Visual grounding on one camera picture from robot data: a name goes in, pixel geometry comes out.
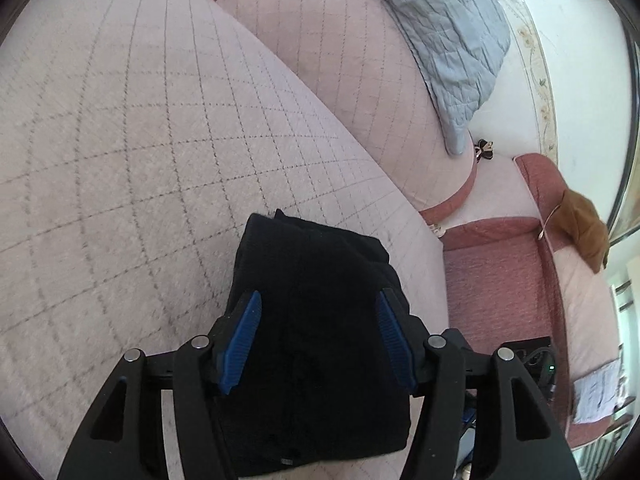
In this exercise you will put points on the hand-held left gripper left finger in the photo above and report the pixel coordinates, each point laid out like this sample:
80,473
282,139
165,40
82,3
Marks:
243,339

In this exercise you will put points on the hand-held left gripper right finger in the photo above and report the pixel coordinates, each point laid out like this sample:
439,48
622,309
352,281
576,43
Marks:
396,340

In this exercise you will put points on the black pants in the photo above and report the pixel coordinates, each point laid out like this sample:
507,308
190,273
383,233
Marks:
320,335

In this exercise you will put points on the red sofa armrest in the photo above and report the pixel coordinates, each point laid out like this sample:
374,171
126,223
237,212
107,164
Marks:
492,280

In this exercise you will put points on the white cushion tie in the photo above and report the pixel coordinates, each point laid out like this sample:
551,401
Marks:
437,230

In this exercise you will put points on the black electronic device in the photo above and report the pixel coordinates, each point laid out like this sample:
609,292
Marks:
535,360

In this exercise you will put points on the white paper sheet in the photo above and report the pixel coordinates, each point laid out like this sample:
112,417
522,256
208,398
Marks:
597,392

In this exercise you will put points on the black white bow clip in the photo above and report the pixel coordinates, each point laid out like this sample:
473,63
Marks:
484,150

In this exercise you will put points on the pink quilted sofa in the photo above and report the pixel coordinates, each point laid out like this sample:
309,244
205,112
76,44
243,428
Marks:
125,160

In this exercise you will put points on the brown cloth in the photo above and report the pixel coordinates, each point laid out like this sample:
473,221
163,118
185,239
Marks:
585,230

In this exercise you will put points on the pink bolster cushion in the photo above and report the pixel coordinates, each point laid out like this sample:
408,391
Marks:
360,100

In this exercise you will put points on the grey quilted blanket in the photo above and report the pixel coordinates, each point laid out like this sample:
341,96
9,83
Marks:
440,35

